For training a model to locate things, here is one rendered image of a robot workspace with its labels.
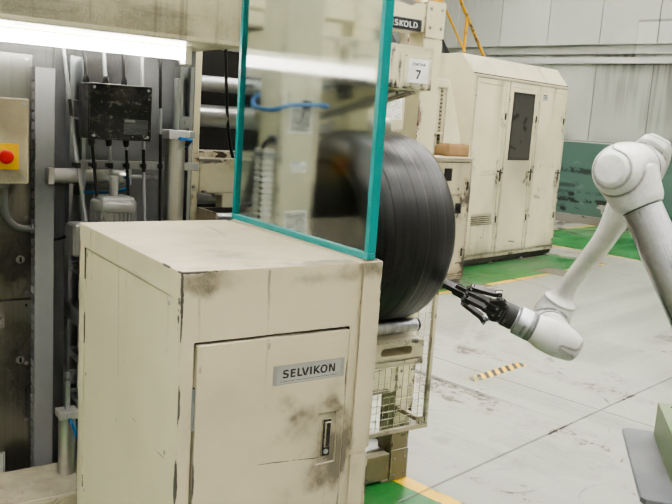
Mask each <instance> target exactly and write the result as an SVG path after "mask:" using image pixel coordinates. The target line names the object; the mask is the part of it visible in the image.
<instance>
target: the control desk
mask: <svg viewBox="0 0 672 504"><path fill-rule="evenodd" d="M382 267H383V261H381V260H379V259H374V260H366V259H362V258H359V257H356V256H353V255H350V254H346V253H343V252H340V251H337V250H333V249H330V248H327V247H324V246H320V245H317V244H314V243H311V242H308V241H304V240H301V239H298V238H295V237H291V236H288V235H285V234H282V233H278V232H275V231H272V230H269V229H266V228H262V227H259V226H256V225H253V224H249V223H246V222H243V221H240V220H236V219H232V220H230V221H227V220H194V221H136V222H82V223H80V275H79V353H78V430H77V504H364V495H365V482H366V469H367V456H368V450H366V449H365V447H368V446H369V435H370V422H371V409H372V396H373V383H374V370H375V357H376V344H377V331H378V319H379V306H380V293H381V280H382Z"/></svg>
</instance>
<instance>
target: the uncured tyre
mask: <svg viewBox="0 0 672 504"><path fill-rule="evenodd" d="M455 238H456V217H455V209H454V203H453V199H452V195H451V191H450V188H449V186H448V183H447V181H446V179H445V176H444V174H443V172H442V170H441V168H440V166H439V164H438V163H437V161H436V160H435V158H434V157H433V155H432V154H431V153H430V152H429V151H428V150H427V149H426V148H425V147H424V146H423V145H422V144H420V143H419V142H417V141H416V140H414V139H412V138H409V137H407V136H405V135H402V134H399V133H394V132H385V136H384V150H383V163H382V176H381V189H380V203H379V216H378V229H377V242H376V253H375V259H379V260H381V261H383V267H382V280H381V293H380V306H379V319H378V321H384V320H393V319H402V318H406V317H408V316H410V315H413V314H415V313H417V312H418V311H420V310H421V309H423V308H424V307H425V306H426V305H428V304H429V303H430V301H431V300H432V299H433V298H434V297H435V295H436V294H437V292H438V291H439V289H440V287H441V285H442V283H443V281H444V279H445V277H446V274H447V272H448V269H449V266H450V263H451V260H452V256H453V252H454V246H455Z"/></svg>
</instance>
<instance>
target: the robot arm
mask: <svg viewBox="0 0 672 504"><path fill-rule="evenodd" d="M671 156H672V146H671V143H670V142H669V141H668V140H666V139H664V138H662V137H660V136H658V135H656V134H653V133H651V134H646V135H644V136H643V137H641V138H640V139H638V140H637V141H636V142H619V143H614V144H612V145H610V146H608V147H606V148H605V149H603V150H602V151H601V152H600V153H599V154H598V155H597V156H596V158H595V160H594V162H593V165H592V178H593V182H594V184H595V186H596V187H597V188H598V190H599V191H600V192H601V194H602V195H603V196H604V198H605V199H606V201H607V204H606V207H605V210H604V213H603V216H602V218H601V221H600V223H599V226H598V228H597V230H596V232H595V233H594V235H593V237H592V238H591V240H590V241H589V243H588V244H587V245H586V247H585V248H584V249H583V251H582V252H581V253H580V255H579V256H578V258H577V259H576V260H575V262H574V263H573V264H572V266H571V267H570V268H569V270H568V271H567V272H566V274H565V275H564V277H563V278H562V279H561V281H560V282H559V284H558V285H557V286H556V288H555V289H553V290H551V291H547V292H546V293H545V294H544V295H543V296H542V298H541V299H539V301H538V302H537V303H536V305H535V307H534V310H533V311H532V310H530V309H528V308H526V307H521V308H520V307H519V306H517V305H515V304H513V303H511V302H507V301H506V300H505V299H504V298H503V290H494V289H491V288H487V287H483V286H480V285H476V284H471V285H470V286H467V287H466V286H464V285H462V284H460V283H457V284H455V283H453V282H451V281H449V280H448V279H445V281H444V283H443V285H442V287H443V288H445V289H447V290H449V291H451V292H452V294H453V295H455V296H456V297H458V298H460V299H461V306H463V307H464V308H465V309H466V310H468V311H469V312H470V313H472V314H473V315H474V316H475V317H477V318H478V319H479V320H480V322H481V323H482V324H483V325H484V324H485V323H486V322H488V321H492V322H497V323H498V324H499V325H501V326H503V327H505V328H507V329H510V333H511V334H513V335H515V336H517V337H519V338H521V339H523V340H525V341H527V342H529V343H530V344H531V345H532V346H533V347H535V348H536V349H538V350H540V351H541V352H543V353H545V354H547V355H550V356H552V357H554V358H557V359H561V360H565V361H572V360H574V359H575V358H576V357H577V356H578V355H579V354H580V352H581V350H582V346H583V342H584V340H583V338H582V337H581V336H580V335H579V333H578V332H577V331H576V330H574V329H573V328H571V327H570V322H571V319H572V316H573V313H574V310H575V308H576V306H575V304H574V295H575V293H576V291H577V289H578V287H579V286H580V284H581V283H582V281H583V280H584V279H585V278H586V277H587V276H588V275H589V273H590V272H591V271H592V270H593V269H594V268H595V267H596V266H597V265H598V264H599V263H600V261H601V260H602V259H603V258H604V257H605V256H606V255H607V253H608V252H609V251H610V250H611V248H612V247H613V246H614V244H615V243H616V242H617V240H618V239H619V238H620V236H621V235H622V233H623V232H624V231H625V230H626V228H627V227H628V229H629V232H630V234H631V236H632V238H633V241H634V243H635V245H636V248H637V250H638V252H639V255H640V257H641V259H642V262H643V264H644V266H645V268H646V271H647V273H648V275H649V278H650V280H651V282H652V285H653V287H654V289H655V292H656V294H657V296H658V299H659V301H660V303H661V305H662V308H663V310H664V312H665V315H666V317H667V319H668V322H669V324H670V326H671V329H672V222H671V220H670V218H669V216H668V213H667V211H666V209H665V207H664V204H663V202H662V200H663V199H664V189H663V185H662V179H663V177H664V175H665V173H666V171H667V169H668V167H669V164H670V161H671ZM483 294H484V295H483ZM485 295H488V296H485ZM489 296H492V297H496V298H491V297H489ZM477 308H478V309H480V310H481V311H482V312H484V313H486V315H487V316H486V315H484V314H483V313H482V312H481V311H480V310H478V309H477Z"/></svg>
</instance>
